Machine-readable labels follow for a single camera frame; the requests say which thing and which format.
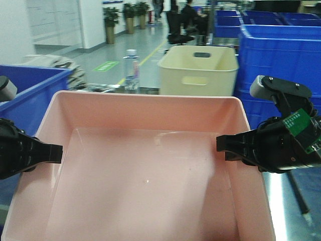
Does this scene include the potted plant gold pot far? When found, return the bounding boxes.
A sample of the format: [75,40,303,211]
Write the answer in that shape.
[135,1,149,29]

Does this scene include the standing person light trousers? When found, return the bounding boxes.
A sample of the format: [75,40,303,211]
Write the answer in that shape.
[152,0,164,21]

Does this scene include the potted plant gold pot middle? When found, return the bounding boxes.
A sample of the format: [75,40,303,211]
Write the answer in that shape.
[122,3,135,34]

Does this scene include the grey cloth pile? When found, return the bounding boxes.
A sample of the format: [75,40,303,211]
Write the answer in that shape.
[24,54,88,90]

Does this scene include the potted plant gold pot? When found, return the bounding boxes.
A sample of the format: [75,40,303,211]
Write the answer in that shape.
[103,7,120,44]
[122,3,135,34]
[135,1,149,29]

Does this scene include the potted plant gold pot near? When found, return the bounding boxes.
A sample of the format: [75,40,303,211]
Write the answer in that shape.
[103,7,120,44]

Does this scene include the large blue crate upper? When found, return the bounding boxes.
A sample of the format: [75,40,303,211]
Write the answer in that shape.
[236,25,320,95]

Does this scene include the blue crate background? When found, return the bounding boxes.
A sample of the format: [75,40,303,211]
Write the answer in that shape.
[214,10,242,38]
[241,10,288,26]
[279,13,320,27]

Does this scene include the blue crate background right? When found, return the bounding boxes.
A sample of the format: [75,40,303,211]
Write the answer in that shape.
[279,13,320,27]

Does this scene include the green circuit board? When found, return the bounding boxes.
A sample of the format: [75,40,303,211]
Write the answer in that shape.
[282,108,311,137]

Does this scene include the clear water bottle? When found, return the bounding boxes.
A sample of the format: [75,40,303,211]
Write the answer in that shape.
[123,49,140,94]

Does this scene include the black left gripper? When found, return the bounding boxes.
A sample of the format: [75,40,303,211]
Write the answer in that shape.
[1,118,63,179]

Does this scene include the pink plastic bin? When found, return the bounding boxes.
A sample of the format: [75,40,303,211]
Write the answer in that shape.
[1,91,275,240]

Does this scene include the black office chair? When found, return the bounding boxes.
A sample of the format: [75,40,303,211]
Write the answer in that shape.
[166,11,194,45]

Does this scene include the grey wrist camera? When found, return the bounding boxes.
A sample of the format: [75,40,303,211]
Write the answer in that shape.
[1,75,18,102]
[250,75,317,119]

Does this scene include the large blue crate lower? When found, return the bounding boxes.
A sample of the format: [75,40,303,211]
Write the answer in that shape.
[234,89,281,129]

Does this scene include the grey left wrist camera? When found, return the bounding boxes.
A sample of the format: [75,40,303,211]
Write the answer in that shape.
[1,75,18,102]

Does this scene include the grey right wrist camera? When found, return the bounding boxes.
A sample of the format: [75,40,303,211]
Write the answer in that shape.
[250,75,317,119]

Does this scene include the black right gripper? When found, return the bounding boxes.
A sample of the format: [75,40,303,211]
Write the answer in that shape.
[216,116,320,173]

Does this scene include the seated person in black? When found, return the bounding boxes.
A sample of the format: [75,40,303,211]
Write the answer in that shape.
[181,0,209,36]

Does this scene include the blue crate left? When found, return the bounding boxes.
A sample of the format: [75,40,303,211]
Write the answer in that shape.
[1,65,72,136]

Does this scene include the large blue crate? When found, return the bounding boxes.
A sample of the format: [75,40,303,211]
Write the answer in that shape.
[234,89,281,129]
[236,25,320,95]

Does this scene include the blue crate background middle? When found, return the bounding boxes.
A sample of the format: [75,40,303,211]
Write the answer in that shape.
[241,10,288,26]

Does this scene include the cream plastic bin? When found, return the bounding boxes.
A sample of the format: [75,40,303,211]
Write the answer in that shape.
[158,45,239,96]

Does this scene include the blue crate background left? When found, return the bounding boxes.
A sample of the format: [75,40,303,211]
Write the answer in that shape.
[214,10,242,38]

